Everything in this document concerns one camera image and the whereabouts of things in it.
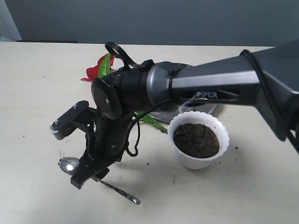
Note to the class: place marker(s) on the white scalloped plastic pot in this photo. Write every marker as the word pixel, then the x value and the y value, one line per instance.
pixel 199 118

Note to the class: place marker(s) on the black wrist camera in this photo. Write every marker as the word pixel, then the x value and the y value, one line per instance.
pixel 78 116

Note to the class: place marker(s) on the round stainless steel plate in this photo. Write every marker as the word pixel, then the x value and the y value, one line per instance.
pixel 166 117

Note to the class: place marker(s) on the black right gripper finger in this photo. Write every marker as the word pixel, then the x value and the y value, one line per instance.
pixel 101 173

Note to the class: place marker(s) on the red artificial anthurium flower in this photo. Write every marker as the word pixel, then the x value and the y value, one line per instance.
pixel 103 68

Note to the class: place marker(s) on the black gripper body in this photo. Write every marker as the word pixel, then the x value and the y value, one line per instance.
pixel 109 140

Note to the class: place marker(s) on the dark contents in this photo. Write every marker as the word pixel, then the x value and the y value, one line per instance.
pixel 196 140

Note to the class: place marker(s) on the small metal spoon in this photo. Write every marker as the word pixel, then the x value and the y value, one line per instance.
pixel 70 165

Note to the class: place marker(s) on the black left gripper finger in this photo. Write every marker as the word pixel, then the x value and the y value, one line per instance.
pixel 86 169

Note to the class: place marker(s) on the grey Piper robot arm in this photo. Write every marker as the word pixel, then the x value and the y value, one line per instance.
pixel 267 80

